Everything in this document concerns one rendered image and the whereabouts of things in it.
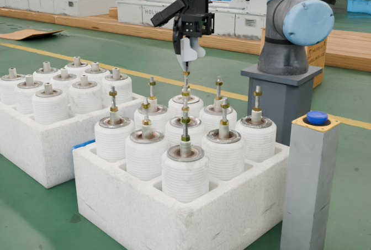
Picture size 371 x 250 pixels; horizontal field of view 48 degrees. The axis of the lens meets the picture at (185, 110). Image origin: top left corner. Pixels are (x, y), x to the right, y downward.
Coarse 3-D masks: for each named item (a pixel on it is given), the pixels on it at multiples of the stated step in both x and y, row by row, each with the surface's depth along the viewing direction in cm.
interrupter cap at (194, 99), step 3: (174, 96) 116; (177, 96) 116; (180, 96) 116; (192, 96) 116; (195, 96) 116; (174, 99) 113; (177, 99) 113; (180, 99) 114; (192, 99) 114; (195, 99) 113; (198, 99) 113; (174, 102) 112; (177, 102) 111; (180, 102) 111; (189, 102) 111; (192, 102) 111; (195, 102) 111
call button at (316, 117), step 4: (308, 112) 82; (312, 112) 82; (316, 112) 82; (320, 112) 82; (308, 116) 81; (312, 116) 80; (316, 116) 80; (320, 116) 80; (324, 116) 80; (308, 120) 82; (312, 120) 80; (316, 120) 80; (320, 120) 80; (324, 120) 80
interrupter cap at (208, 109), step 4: (212, 104) 109; (204, 108) 106; (208, 108) 107; (212, 108) 107; (228, 108) 107; (208, 112) 104; (212, 112) 104; (216, 112) 104; (220, 112) 104; (228, 112) 104
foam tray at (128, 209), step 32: (96, 160) 96; (96, 192) 97; (128, 192) 87; (160, 192) 83; (224, 192) 83; (256, 192) 91; (96, 224) 101; (128, 224) 90; (160, 224) 82; (192, 224) 77; (224, 224) 85; (256, 224) 95
